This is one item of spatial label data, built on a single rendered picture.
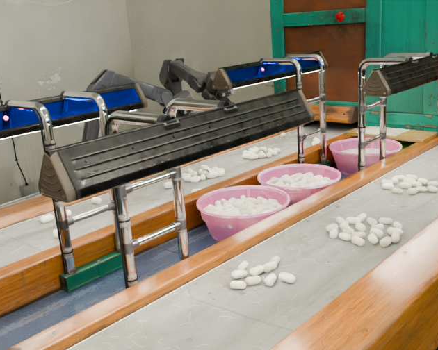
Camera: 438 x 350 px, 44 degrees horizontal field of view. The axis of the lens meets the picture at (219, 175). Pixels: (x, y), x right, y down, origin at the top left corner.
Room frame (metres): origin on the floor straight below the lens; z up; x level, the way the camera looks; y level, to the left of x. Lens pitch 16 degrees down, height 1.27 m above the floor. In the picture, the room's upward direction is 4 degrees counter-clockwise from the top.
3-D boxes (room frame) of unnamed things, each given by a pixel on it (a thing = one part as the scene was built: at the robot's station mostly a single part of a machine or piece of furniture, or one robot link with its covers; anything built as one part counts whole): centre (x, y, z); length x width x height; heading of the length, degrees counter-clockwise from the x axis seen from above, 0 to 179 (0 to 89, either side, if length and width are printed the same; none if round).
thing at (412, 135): (2.13, -0.71, 0.77); 0.33 x 0.15 x 0.01; 46
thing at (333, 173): (1.66, -0.26, 0.72); 0.27 x 0.27 x 0.10
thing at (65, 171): (0.96, 0.02, 1.08); 0.62 x 0.08 x 0.07; 136
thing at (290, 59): (1.99, -0.29, 0.90); 0.20 x 0.19 x 0.45; 136
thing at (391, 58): (1.71, -0.58, 0.90); 0.20 x 0.19 x 0.45; 136
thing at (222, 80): (2.05, -0.24, 1.08); 0.62 x 0.08 x 0.07; 136
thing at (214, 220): (1.45, -0.06, 0.72); 0.27 x 0.27 x 0.10
